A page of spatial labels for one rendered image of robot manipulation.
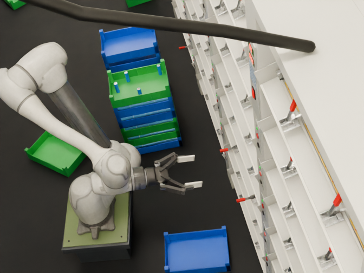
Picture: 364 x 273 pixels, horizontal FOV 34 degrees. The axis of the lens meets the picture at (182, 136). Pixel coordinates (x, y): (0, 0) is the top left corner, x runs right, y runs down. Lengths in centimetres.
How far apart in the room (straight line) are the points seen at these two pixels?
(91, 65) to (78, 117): 134
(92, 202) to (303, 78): 162
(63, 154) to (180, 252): 95
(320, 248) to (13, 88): 143
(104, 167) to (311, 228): 89
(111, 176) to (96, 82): 171
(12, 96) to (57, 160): 107
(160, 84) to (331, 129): 203
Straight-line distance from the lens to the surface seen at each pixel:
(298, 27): 129
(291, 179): 155
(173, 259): 290
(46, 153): 348
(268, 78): 151
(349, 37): 127
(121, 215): 283
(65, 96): 253
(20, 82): 243
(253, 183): 224
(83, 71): 387
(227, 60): 213
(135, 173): 230
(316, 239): 146
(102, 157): 216
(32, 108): 240
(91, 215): 270
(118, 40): 337
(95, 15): 105
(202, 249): 291
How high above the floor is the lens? 253
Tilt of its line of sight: 50 degrees down
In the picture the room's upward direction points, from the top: 13 degrees counter-clockwise
